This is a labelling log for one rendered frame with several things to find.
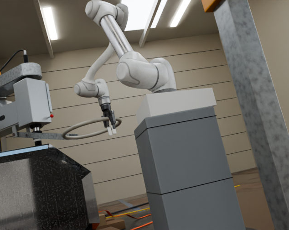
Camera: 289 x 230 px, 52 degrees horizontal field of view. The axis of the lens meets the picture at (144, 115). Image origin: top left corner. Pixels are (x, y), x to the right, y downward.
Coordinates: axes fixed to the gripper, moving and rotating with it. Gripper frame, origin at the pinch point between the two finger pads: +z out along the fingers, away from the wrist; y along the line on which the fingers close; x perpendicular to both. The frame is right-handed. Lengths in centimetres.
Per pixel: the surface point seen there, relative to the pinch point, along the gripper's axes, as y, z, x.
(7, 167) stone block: 23, 11, 70
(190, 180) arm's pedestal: -71, 47, 17
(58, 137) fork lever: 53, -12, 14
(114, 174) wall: 417, 11, -322
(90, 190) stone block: 6.2, 38.3, 25.2
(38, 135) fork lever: 75, -20, 20
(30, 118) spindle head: 74, -36, 25
